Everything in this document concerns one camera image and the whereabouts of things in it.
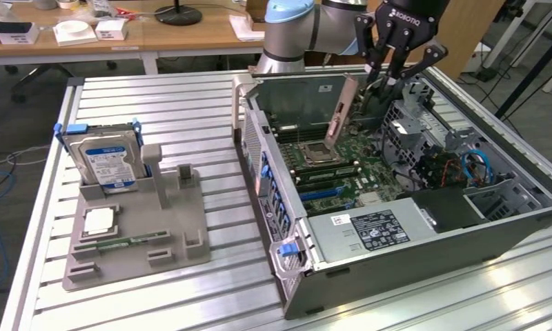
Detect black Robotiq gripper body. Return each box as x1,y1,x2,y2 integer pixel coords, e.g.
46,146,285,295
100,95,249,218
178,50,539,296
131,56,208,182
374,0,450,53

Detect graphics card with metal bracket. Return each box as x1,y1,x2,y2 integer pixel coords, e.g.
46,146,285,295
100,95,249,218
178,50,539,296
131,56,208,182
325,71,397,145

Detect wooden cabinet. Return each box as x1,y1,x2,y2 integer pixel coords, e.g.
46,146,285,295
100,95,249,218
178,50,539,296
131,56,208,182
370,0,507,74

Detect black slanted pole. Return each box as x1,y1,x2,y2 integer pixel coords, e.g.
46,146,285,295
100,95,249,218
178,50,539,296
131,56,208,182
495,36,552,119

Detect brown cardboard box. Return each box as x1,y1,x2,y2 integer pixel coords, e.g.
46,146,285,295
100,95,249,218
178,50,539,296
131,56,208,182
246,0,271,23

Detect perforated metal disk bay cage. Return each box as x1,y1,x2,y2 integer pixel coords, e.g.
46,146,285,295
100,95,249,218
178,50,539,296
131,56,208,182
379,81,483,189

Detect white paper booklet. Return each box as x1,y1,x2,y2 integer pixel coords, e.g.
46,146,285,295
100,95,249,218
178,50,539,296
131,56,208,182
228,13,267,43

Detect green motherboard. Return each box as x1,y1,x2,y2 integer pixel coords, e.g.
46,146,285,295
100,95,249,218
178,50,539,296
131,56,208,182
266,113,415,218

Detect metal CPU socket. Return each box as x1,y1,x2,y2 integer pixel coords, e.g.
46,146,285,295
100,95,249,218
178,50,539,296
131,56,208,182
302,140,342,167

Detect installed green RAM stick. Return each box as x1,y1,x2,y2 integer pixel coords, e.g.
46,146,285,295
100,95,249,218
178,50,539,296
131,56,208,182
297,167,361,183

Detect black lamp base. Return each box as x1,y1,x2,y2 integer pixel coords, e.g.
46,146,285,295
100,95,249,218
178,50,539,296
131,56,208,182
155,0,204,26

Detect small metal disk bay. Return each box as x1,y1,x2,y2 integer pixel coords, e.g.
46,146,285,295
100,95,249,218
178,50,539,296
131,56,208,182
463,178,543,222

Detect black plastic shroud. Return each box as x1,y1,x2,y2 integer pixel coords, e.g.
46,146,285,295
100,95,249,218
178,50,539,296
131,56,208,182
411,188,489,232

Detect blue expansion slot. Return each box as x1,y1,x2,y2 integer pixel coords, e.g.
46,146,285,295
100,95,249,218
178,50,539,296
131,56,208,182
301,188,346,202

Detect plain white box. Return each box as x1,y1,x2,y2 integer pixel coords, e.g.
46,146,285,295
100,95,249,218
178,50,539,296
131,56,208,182
95,19,130,41

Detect grey power supply unit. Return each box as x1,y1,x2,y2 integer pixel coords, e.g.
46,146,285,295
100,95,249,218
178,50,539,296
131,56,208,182
306,199,439,273

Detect white tape roll holder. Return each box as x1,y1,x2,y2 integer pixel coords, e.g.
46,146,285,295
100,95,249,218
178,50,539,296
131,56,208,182
52,19,100,48

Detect blue case latch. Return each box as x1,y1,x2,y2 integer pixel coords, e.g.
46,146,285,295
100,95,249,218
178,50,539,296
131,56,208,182
275,243,302,258

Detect grey open PC case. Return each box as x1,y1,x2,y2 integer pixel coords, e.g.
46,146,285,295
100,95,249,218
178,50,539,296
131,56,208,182
231,61,552,320

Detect hard disk in blue carrier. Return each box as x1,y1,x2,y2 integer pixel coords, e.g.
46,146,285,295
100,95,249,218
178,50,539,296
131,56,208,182
55,117,154,194

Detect black chair base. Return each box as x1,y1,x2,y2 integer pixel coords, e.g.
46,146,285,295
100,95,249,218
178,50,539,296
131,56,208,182
8,61,78,103

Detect white box with black lid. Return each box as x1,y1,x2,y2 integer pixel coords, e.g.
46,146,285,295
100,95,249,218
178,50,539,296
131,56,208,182
0,21,40,46

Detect grey printed parts rack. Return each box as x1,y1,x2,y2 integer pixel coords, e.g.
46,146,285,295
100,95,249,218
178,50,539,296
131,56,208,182
62,143,214,292

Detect silver CPU chip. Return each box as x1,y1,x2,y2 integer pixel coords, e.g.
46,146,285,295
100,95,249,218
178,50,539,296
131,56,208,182
82,207,118,236

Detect loose green RAM stick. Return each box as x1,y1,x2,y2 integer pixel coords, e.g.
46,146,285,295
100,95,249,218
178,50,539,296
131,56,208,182
94,230,171,252

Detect white table frame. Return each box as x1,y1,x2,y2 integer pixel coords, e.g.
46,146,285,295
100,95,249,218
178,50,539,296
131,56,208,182
481,0,552,94

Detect black and red wire bundle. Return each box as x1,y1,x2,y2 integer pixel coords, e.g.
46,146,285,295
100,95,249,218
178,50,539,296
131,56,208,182
417,153,466,190

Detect blue disk wire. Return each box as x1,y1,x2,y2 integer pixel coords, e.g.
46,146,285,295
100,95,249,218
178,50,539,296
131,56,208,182
459,148,497,185

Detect wooden desk with white frame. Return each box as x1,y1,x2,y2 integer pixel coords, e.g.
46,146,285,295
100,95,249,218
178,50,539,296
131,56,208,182
0,0,395,67

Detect white floor cable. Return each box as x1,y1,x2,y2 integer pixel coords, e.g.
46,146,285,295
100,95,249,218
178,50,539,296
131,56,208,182
0,144,52,167

